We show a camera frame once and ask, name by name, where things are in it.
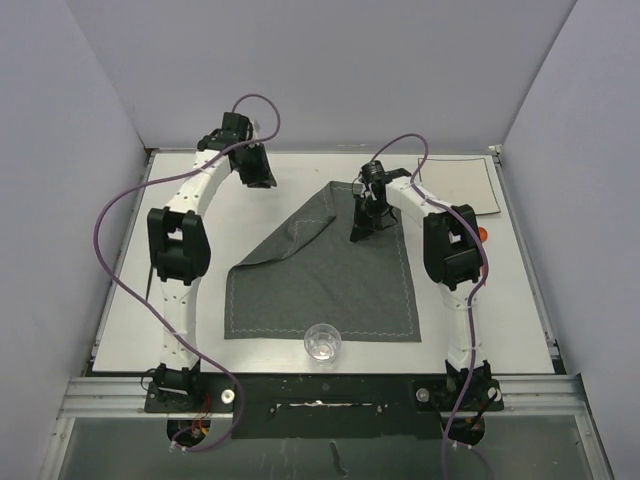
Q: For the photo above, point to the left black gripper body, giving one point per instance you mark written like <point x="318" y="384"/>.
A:
<point x="253" y="170"/>

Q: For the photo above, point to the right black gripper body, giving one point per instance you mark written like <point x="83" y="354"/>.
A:
<point x="368" y="214"/>

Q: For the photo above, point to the grey cloth placemat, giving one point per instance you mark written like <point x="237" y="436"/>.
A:
<point x="308" y="272"/>

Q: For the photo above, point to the white rectangular plate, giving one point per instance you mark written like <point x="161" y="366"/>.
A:
<point x="460" y="182"/>

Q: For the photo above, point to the clear drinking glass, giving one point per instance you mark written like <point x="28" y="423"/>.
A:
<point x="322" y="342"/>

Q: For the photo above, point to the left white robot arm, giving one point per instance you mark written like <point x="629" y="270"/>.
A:
<point x="180" y="252"/>

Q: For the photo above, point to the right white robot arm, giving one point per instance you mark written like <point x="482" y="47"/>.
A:
<point x="453" y="254"/>

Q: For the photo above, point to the orange plastic spoon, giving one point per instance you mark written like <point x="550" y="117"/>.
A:
<point x="483" y="234"/>

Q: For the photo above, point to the black metal fork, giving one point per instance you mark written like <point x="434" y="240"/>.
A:
<point x="148" y="283"/>

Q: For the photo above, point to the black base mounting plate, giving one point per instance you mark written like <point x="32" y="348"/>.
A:
<point x="253" y="422"/>

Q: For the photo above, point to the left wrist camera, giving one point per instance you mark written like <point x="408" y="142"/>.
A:
<point x="255" y="128"/>

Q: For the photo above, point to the aluminium frame rail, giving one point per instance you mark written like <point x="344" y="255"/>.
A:
<point x="113" y="397"/>

